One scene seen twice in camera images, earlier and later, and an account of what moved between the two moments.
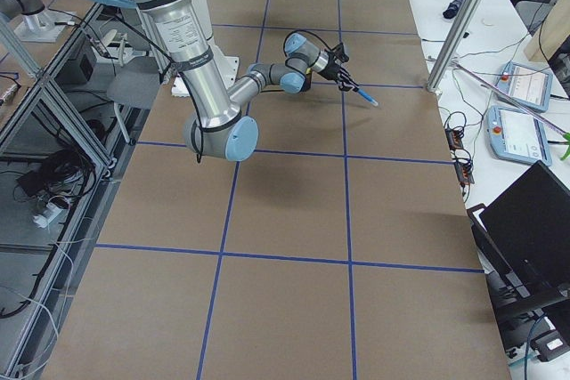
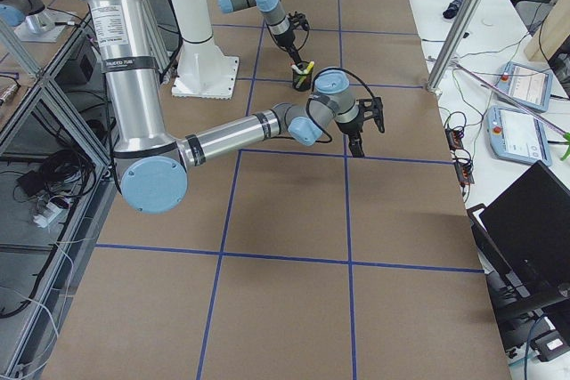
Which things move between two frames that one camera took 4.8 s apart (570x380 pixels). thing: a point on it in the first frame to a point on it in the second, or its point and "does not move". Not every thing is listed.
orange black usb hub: x=454 y=139 does not move
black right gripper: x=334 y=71 to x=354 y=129
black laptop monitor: x=527 y=228 does not move
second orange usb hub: x=464 y=172 does not move
